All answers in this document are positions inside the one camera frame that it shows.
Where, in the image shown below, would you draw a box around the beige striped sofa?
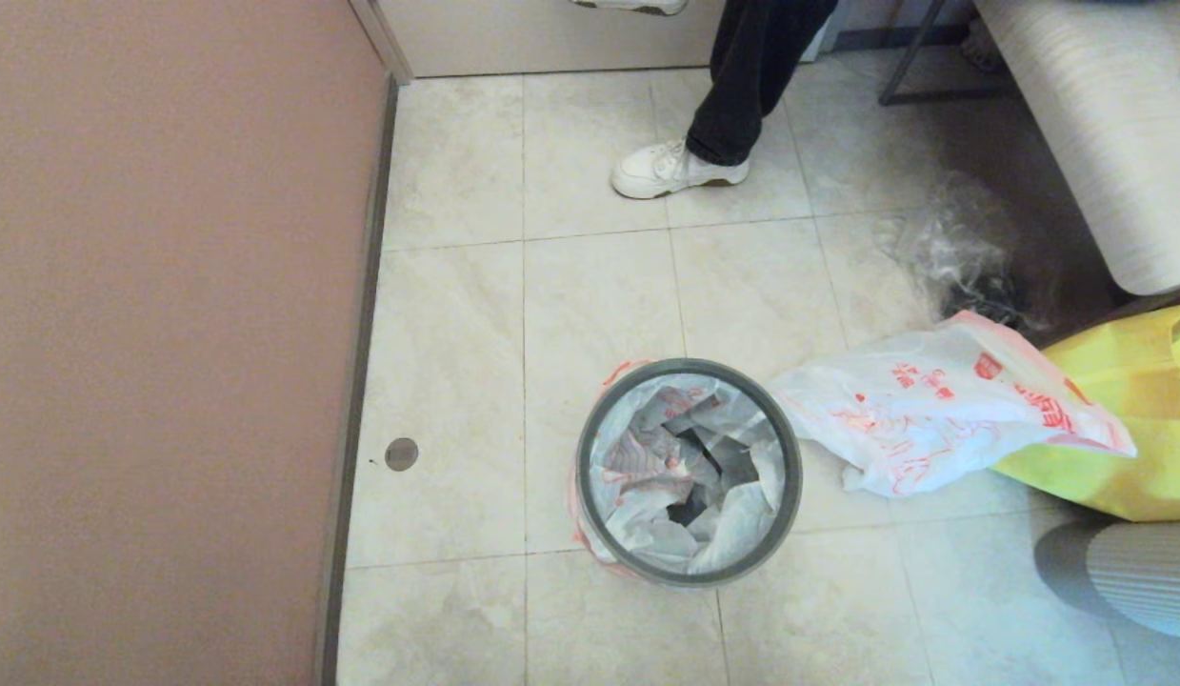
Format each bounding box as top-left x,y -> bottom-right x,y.
975,0 -> 1180,296

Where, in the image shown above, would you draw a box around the yellow plastic bag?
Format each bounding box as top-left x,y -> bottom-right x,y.
994,303 -> 1180,523

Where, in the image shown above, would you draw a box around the grey metal furniture leg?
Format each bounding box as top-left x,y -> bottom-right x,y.
880,0 -> 1019,104

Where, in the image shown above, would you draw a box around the clear plastic bag with rubbish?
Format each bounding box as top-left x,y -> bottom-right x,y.
880,171 -> 1057,330

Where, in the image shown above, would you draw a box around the white red-print plastic bag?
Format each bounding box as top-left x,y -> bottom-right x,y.
569,358 -> 789,580

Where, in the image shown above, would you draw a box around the black round trash bin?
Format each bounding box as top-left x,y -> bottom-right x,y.
666,424 -> 762,527

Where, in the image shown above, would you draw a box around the white sneaker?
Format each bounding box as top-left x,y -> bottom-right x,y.
611,136 -> 750,199
575,0 -> 688,16

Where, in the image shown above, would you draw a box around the white liner bag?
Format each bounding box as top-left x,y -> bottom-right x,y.
769,310 -> 1138,498

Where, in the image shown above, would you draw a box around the person's leg dark trousers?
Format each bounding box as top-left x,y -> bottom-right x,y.
687,0 -> 838,165

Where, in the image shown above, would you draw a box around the round striped grey stool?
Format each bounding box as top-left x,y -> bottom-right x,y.
1035,522 -> 1180,641

